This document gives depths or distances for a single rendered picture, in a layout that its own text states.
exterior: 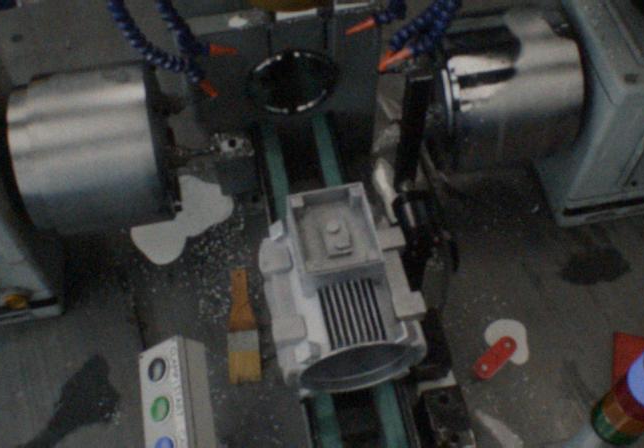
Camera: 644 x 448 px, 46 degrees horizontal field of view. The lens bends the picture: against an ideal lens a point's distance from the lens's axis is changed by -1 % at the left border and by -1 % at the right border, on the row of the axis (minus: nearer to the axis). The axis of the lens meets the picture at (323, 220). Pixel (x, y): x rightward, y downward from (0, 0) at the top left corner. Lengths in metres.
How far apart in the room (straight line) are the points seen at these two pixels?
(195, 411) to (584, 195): 0.75
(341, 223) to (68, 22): 0.97
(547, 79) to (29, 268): 0.81
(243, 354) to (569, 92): 0.64
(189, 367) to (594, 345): 0.68
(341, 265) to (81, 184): 0.38
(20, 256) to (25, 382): 0.23
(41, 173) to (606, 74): 0.80
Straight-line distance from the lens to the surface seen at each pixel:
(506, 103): 1.13
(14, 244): 1.17
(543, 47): 1.17
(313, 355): 0.94
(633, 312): 1.38
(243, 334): 1.26
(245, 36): 1.19
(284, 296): 1.00
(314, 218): 1.00
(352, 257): 0.97
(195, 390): 0.96
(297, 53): 1.22
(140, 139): 1.07
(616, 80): 1.16
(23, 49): 1.75
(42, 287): 1.28
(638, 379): 0.88
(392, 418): 1.10
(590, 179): 1.32
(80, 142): 1.08
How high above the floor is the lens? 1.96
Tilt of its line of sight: 58 degrees down
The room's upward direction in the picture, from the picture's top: 1 degrees counter-clockwise
